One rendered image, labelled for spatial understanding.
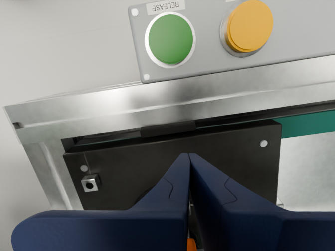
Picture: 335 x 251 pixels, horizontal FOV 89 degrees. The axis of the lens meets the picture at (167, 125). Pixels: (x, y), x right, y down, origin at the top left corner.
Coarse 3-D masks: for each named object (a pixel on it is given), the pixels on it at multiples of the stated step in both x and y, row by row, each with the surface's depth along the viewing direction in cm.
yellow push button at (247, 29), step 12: (252, 0) 14; (240, 12) 14; (252, 12) 14; (264, 12) 14; (228, 24) 15; (240, 24) 15; (252, 24) 15; (264, 24) 15; (228, 36) 15; (240, 36) 15; (252, 36) 15; (264, 36) 15; (240, 48) 15; (252, 48) 15
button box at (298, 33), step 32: (160, 0) 15; (192, 0) 15; (224, 0) 15; (288, 0) 15; (320, 0) 15; (192, 32) 16; (288, 32) 16; (320, 32) 16; (160, 64) 16; (192, 64) 17; (224, 64) 17; (256, 64) 17
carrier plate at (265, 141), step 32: (224, 128) 19; (256, 128) 18; (64, 160) 19; (96, 160) 19; (128, 160) 19; (160, 160) 19; (224, 160) 19; (256, 160) 19; (96, 192) 20; (128, 192) 20; (256, 192) 21
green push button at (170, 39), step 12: (156, 24) 15; (168, 24) 15; (180, 24) 15; (156, 36) 15; (168, 36) 15; (180, 36) 15; (192, 36) 15; (156, 48) 15; (168, 48) 15; (180, 48) 15; (168, 60) 15; (180, 60) 16
